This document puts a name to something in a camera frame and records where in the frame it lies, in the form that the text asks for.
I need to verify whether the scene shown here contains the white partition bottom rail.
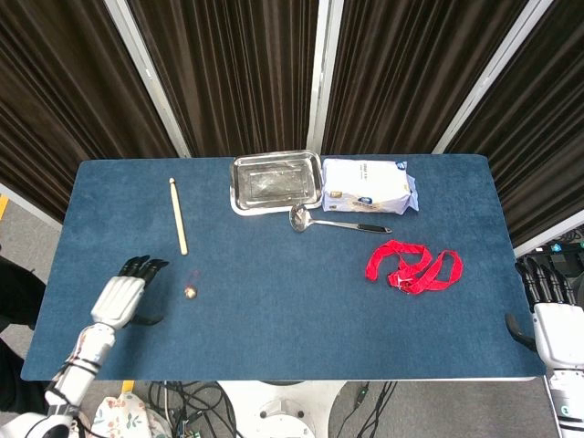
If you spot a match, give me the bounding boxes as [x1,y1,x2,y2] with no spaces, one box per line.
[512,222,584,259]
[0,182,64,232]

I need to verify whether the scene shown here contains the red webbing strap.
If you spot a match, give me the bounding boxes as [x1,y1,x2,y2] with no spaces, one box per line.
[364,240,464,296]

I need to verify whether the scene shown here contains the white partition post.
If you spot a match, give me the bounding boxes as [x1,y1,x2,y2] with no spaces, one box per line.
[103,0,192,159]
[432,0,549,155]
[306,0,332,154]

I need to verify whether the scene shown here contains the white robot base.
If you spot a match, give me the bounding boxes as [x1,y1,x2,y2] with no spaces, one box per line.
[217,380,349,438]

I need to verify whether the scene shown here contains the wooden drumstick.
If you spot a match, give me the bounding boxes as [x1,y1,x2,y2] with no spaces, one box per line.
[168,177,190,256]

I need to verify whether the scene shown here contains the floral cloth bag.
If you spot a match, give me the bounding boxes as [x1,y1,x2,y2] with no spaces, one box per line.
[89,394,157,438]

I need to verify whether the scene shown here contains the black cable bundle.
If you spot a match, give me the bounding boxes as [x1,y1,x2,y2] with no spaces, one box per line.
[144,381,243,438]

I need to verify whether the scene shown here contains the small gold ball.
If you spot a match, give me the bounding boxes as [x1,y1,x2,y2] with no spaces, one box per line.
[182,270,203,301]

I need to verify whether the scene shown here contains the black device teal stickers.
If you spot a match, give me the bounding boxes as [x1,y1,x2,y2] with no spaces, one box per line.
[517,227,584,279]

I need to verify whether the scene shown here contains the stainless steel tray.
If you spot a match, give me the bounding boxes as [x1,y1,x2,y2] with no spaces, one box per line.
[229,150,324,216]

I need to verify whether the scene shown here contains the black cable green plug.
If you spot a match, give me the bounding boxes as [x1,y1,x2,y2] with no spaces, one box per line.
[335,381,399,438]

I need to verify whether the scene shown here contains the white tissue pack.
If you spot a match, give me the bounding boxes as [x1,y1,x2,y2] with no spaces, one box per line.
[320,157,420,214]

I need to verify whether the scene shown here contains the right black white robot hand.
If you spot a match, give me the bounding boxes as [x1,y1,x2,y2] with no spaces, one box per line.
[505,255,584,370]

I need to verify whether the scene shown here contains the steel ladle black handle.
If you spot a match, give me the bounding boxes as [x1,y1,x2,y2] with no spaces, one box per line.
[289,203,393,235]

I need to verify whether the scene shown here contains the dark brown curtain panel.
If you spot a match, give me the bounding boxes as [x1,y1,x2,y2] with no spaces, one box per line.
[0,0,180,223]
[320,0,531,156]
[445,0,584,248]
[126,0,319,159]

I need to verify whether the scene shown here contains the blue table mat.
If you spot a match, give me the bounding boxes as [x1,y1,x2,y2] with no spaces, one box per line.
[20,153,548,382]

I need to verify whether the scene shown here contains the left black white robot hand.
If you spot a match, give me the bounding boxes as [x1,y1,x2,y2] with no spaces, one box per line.
[89,255,171,330]

